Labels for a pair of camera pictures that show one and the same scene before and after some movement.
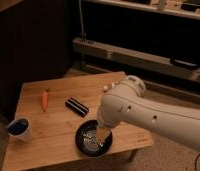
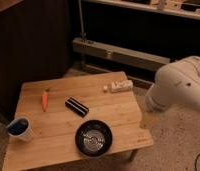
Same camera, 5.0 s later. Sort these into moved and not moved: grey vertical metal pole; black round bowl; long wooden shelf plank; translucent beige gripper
Moved: translucent beige gripper
Not moved: long wooden shelf plank; grey vertical metal pole; black round bowl
